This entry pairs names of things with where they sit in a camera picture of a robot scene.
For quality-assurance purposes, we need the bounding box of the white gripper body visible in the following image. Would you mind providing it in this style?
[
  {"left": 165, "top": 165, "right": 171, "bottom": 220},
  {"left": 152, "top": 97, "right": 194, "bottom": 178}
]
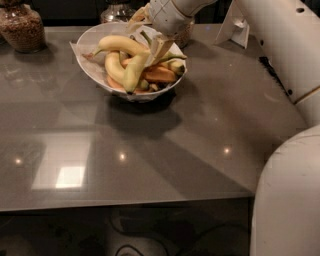
[{"left": 149, "top": 0, "right": 193, "bottom": 36}]

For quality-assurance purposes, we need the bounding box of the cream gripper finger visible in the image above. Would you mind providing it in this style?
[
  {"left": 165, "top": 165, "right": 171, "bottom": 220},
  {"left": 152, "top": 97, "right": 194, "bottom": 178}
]
[
  {"left": 126, "top": 3, "right": 152, "bottom": 33},
  {"left": 147, "top": 34, "right": 174, "bottom": 66}
]

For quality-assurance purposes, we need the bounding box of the yellow banana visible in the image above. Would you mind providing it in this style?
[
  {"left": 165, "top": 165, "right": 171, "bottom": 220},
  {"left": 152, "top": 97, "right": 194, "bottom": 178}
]
[
  {"left": 122, "top": 50, "right": 150, "bottom": 94},
  {"left": 104, "top": 51, "right": 125, "bottom": 84},
  {"left": 91, "top": 35, "right": 147, "bottom": 56}
]

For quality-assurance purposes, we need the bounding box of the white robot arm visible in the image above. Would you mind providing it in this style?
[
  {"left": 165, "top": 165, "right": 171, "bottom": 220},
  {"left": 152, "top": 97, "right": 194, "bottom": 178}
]
[{"left": 191, "top": 0, "right": 320, "bottom": 256}]

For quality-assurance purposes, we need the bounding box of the right greenish banana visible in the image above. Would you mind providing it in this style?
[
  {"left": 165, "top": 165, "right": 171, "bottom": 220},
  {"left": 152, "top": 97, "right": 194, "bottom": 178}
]
[{"left": 140, "top": 30, "right": 186, "bottom": 76}]

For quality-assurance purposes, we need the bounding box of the orange fruit in bowl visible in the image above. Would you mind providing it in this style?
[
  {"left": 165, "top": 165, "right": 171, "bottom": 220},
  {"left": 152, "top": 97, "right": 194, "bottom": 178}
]
[{"left": 120, "top": 58, "right": 178, "bottom": 84}]

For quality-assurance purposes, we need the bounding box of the white bowl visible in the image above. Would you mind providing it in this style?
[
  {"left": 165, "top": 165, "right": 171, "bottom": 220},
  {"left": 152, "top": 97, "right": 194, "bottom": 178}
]
[{"left": 72, "top": 22, "right": 187, "bottom": 102}]

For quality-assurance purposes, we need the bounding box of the right glass jar with grains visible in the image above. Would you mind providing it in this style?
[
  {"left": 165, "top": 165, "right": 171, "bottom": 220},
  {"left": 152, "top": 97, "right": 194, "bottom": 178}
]
[{"left": 174, "top": 21, "right": 194, "bottom": 48}]

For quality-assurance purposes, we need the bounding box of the glass jar with grains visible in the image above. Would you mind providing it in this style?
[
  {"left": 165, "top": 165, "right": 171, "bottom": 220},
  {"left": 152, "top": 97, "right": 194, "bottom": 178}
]
[
  {"left": 0, "top": 0, "right": 46, "bottom": 53},
  {"left": 174, "top": 21, "right": 194, "bottom": 48}
]

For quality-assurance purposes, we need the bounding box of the middle clear glass jar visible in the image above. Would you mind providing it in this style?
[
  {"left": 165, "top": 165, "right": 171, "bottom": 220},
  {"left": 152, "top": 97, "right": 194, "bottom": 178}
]
[{"left": 100, "top": 0, "right": 135, "bottom": 23}]

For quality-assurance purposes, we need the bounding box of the white folded card stand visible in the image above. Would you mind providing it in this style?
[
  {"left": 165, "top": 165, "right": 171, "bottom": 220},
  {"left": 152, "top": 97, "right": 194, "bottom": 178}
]
[{"left": 215, "top": 0, "right": 250, "bottom": 49}]

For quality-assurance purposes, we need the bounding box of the black mesh mat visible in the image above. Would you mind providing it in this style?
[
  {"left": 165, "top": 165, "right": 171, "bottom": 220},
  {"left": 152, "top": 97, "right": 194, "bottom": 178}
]
[{"left": 259, "top": 56, "right": 288, "bottom": 95}]

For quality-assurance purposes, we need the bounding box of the left glass jar with grains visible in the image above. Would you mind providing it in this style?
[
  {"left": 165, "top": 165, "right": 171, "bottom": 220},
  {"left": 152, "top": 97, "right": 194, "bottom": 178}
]
[{"left": 0, "top": 0, "right": 46, "bottom": 53}]

